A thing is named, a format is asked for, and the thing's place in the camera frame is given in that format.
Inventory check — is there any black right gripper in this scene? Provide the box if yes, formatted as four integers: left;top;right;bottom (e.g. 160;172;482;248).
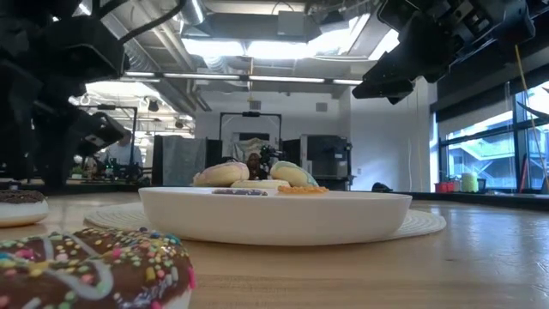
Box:
352;0;537;106

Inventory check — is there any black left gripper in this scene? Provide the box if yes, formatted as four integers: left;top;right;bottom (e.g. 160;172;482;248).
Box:
0;59;129;189

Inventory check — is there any green glazed donut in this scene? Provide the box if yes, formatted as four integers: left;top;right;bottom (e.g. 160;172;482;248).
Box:
268;161;320;188

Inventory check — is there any small orange donut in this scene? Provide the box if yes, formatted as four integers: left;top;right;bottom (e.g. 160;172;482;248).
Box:
276;185;330;195

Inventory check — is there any pink donut with chocolate drizzle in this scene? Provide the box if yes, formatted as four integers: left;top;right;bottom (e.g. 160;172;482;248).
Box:
192;161;250;188

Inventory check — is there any cream glazed donut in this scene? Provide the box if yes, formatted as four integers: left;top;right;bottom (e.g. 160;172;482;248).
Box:
230;179;291;190

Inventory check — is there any white round plate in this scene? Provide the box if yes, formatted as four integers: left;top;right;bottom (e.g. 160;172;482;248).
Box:
137;185;413;247

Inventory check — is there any small plain chocolate donut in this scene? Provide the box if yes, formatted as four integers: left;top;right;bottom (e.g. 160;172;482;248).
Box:
0;189;50;228

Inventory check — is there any standing person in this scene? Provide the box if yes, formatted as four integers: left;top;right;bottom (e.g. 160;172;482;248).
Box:
105;130;145;179

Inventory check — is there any chocolate rainbow sprinkle donut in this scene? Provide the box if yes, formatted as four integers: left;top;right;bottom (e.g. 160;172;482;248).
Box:
0;227;197;309

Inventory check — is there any grey ceiling unit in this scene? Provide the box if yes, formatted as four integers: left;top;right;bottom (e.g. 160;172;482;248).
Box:
276;10;323;38

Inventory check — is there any grey cabinet machine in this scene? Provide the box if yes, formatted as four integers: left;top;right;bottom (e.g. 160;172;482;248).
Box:
299;134;353;190

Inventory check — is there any large black framed window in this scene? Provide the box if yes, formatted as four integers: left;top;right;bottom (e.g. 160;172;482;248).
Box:
437;81;549;192

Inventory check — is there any long ceiling strip light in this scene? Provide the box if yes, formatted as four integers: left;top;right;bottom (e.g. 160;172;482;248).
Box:
124;70;365;87

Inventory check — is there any pale green cylinder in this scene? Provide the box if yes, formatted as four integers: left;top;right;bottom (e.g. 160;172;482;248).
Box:
461;173;480;193

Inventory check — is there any grey partition panel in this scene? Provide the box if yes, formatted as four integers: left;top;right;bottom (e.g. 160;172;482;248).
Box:
161;136;208;186

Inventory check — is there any round white woven placemat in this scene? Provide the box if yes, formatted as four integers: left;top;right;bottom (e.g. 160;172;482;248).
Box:
83;201;448;242

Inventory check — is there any green office plant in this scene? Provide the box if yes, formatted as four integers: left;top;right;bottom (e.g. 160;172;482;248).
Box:
259;144;285;167

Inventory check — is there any seated person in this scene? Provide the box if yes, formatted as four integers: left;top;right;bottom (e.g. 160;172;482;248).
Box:
246;152;270;181

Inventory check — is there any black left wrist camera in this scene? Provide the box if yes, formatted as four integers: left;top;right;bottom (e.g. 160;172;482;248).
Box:
41;16;130;83

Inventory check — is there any black gantry frame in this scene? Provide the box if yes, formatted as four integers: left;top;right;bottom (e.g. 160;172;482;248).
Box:
219;111;283;182

